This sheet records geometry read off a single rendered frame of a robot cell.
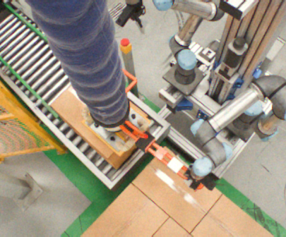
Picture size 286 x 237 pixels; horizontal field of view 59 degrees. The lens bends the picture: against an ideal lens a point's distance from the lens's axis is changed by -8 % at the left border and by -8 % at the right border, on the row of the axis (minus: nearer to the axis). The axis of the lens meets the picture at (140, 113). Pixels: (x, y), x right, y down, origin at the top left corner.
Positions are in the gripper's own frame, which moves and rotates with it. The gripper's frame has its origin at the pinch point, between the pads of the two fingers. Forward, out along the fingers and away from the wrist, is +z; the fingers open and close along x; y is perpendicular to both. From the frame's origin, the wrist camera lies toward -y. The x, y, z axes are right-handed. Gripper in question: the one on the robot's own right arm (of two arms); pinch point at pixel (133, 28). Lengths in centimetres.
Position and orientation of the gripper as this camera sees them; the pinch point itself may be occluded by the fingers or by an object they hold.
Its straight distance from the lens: 152.5
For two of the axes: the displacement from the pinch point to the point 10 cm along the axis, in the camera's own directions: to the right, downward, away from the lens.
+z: 0.6, 3.8, 9.2
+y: 6.8, -7.0, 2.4
